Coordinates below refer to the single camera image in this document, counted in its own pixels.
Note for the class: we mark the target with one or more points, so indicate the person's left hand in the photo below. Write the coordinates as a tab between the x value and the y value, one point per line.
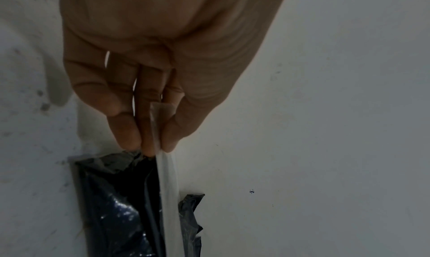
151	33

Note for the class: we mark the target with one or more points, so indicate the clear tape strip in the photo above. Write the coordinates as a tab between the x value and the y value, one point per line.
169	197

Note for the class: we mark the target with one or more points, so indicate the black packet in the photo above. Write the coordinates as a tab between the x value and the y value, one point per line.
114	210

